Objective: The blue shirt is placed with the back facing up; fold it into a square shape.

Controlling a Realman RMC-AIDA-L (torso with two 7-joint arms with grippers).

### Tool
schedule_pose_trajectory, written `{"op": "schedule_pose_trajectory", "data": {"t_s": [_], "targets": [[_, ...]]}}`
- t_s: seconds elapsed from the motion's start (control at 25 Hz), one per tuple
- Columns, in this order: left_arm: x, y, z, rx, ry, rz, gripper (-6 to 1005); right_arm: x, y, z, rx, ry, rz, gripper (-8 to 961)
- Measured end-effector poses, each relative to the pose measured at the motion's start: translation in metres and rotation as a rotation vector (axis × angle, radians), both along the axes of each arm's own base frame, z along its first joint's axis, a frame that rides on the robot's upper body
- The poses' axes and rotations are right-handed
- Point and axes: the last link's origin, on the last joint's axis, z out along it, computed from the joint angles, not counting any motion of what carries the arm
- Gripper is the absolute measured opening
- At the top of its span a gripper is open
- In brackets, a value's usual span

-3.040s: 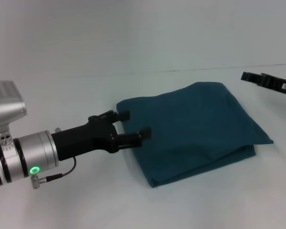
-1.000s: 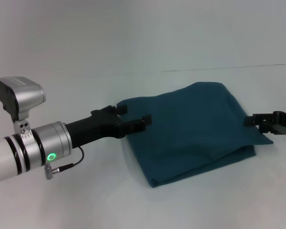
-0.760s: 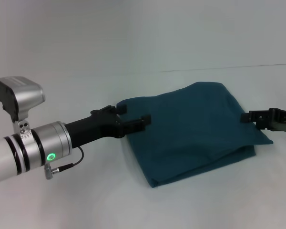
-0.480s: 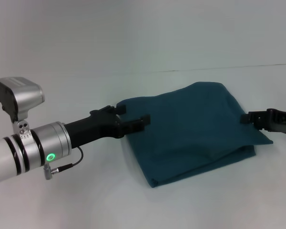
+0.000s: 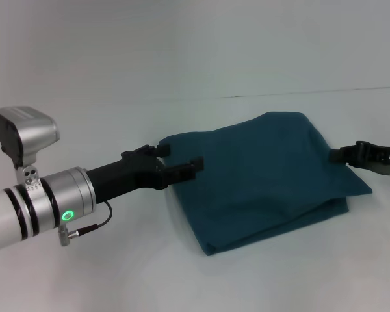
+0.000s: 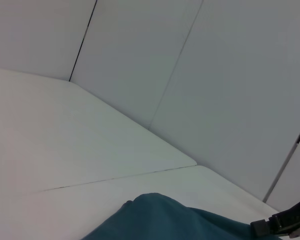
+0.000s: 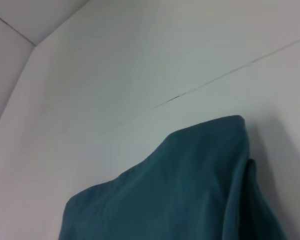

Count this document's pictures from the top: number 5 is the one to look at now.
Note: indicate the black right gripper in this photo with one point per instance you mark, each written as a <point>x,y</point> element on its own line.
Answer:
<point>380,157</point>

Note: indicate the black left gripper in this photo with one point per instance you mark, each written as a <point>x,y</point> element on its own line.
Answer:
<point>130,175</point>

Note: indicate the blue-green t-shirt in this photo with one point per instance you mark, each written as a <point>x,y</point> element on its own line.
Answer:
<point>263,182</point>

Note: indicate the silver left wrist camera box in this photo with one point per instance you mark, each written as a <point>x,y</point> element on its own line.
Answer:
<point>22,133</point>

